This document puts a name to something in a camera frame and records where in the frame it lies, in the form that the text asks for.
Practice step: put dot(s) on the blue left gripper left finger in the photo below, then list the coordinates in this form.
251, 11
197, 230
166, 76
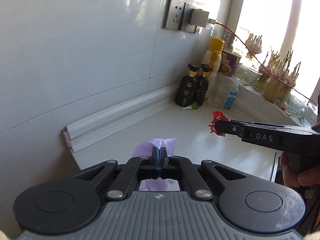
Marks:
154, 160

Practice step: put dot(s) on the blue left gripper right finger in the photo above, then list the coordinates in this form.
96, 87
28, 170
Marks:
164, 159

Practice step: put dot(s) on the purple rubber glove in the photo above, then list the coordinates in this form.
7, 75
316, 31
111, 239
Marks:
145, 149

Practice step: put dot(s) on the small red wrapper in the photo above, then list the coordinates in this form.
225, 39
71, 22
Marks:
217, 117

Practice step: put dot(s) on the person right hand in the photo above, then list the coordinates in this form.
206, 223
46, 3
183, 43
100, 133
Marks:
294, 180

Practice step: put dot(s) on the steel sink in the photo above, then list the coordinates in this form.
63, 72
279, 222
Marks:
275, 166

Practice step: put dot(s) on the dark sauce bottle left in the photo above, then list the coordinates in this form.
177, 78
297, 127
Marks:
187, 87

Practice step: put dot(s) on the dark sauce bottle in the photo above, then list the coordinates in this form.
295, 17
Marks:
187, 87
202, 84

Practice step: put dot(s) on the glass jar with sprouts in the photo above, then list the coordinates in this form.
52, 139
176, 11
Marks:
276, 76

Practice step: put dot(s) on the dark sauce bottle right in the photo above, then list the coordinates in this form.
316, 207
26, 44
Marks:
202, 84

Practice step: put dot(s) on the clear sanitizer spray bottle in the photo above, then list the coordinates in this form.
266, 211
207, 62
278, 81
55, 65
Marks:
231, 95

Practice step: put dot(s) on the hanging garlic bunch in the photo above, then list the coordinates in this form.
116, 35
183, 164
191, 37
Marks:
253, 45

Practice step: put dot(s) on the purple food box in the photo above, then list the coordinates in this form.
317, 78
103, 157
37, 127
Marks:
229, 63

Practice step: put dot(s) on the white bottle yellow cap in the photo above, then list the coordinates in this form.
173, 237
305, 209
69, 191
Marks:
212, 58

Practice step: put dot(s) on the steel thermos bottle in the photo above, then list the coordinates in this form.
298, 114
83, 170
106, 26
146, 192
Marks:
228, 41

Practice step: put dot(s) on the white charger plug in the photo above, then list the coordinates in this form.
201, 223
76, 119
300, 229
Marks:
199, 18

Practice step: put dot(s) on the grey wall socket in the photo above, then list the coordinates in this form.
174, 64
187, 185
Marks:
185, 24
174, 14

